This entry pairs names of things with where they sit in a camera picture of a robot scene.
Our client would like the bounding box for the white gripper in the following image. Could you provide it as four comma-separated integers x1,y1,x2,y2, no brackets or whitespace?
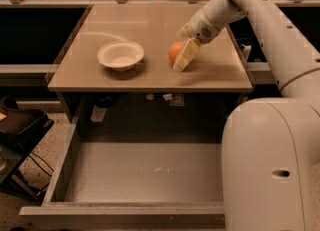
172,0,245,72

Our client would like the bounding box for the orange fruit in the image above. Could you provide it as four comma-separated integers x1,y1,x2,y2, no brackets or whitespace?
168,41,183,64

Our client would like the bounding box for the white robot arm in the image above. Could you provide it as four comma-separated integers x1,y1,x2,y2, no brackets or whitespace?
180,0,320,231

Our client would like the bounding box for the grey cabinet with top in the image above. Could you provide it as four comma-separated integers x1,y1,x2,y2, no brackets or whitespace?
48,3,252,143

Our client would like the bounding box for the open grey top drawer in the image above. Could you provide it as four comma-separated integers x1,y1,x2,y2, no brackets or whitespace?
21,108,225,229

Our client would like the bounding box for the white paper bowl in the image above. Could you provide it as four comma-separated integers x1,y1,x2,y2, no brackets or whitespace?
97,41,144,72

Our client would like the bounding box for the white paper label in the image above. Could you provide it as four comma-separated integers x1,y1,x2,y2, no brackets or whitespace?
90,106,106,122

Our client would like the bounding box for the black tray stand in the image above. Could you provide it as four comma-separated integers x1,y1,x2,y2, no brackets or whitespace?
0,97,54,201

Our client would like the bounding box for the black floor cable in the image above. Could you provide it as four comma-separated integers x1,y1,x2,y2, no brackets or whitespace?
27,151,55,179

